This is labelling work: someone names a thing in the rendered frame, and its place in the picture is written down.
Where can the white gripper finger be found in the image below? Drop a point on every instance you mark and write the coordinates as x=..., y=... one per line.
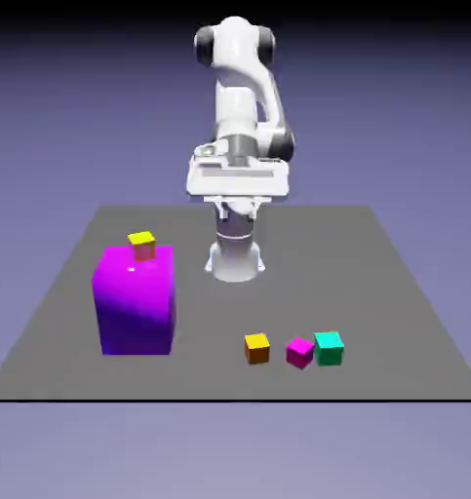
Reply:
x=252, y=210
x=222, y=209

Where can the small magenta cube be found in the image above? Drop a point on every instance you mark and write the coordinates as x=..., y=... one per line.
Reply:
x=299, y=352

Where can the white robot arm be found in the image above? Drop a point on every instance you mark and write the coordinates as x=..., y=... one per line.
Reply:
x=239, y=66

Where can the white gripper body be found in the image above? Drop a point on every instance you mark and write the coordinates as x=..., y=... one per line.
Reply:
x=237, y=181

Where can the small orange cube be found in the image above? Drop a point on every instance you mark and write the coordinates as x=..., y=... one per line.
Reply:
x=257, y=348

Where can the small yellow cube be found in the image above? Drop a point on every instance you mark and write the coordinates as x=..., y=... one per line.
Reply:
x=142, y=244

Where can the small teal cube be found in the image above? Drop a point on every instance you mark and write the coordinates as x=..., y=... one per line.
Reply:
x=329, y=347

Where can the large magenta box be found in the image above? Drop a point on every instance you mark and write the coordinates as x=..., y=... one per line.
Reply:
x=135, y=300

